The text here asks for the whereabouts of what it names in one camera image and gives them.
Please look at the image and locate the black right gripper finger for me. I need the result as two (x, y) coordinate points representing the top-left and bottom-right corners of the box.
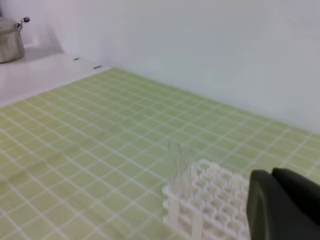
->
(246, 168), (320, 240)

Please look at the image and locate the clear glass test tube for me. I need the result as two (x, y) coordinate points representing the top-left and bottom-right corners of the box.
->
(181, 145), (193, 198)

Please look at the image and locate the white plastic test tube rack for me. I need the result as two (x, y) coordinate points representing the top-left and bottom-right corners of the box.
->
(162, 159), (251, 240)

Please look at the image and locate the clear test tube in rack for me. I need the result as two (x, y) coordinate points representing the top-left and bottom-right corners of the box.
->
(168, 142), (182, 193)

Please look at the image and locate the metal pot with lid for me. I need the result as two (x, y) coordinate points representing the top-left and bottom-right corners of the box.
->
(0, 16), (30, 64)

